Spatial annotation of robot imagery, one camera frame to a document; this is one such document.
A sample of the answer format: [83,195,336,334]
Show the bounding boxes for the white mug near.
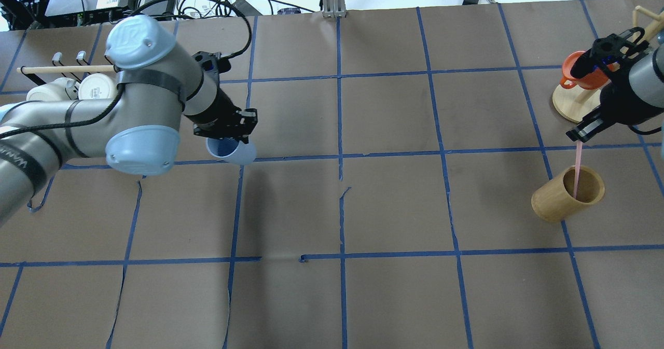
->
[26,77,80,102]

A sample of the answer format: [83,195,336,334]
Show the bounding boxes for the white mug far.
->
[78,73,118,100]

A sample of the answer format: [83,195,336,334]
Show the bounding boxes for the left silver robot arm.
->
[1,15,258,224]

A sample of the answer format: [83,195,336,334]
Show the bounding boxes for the wooden mug tree stand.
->
[552,6,663,123]

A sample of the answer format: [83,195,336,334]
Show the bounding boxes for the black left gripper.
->
[193,108,258,144]

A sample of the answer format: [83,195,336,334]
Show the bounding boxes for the bamboo cylinder holder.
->
[531,165,605,223]

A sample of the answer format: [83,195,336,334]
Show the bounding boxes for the black wire mug rack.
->
[15,50,117,85]

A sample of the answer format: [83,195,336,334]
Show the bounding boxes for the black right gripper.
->
[566,108,617,143]

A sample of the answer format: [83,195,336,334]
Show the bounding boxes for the light blue plastic cup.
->
[205,138,258,165]

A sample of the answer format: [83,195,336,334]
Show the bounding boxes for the orange mug on tree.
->
[559,49,609,90]

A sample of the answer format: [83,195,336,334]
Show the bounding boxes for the white mug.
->
[26,77,80,102]
[78,73,118,100]

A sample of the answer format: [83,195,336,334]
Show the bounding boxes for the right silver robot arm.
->
[566,46,663,143]

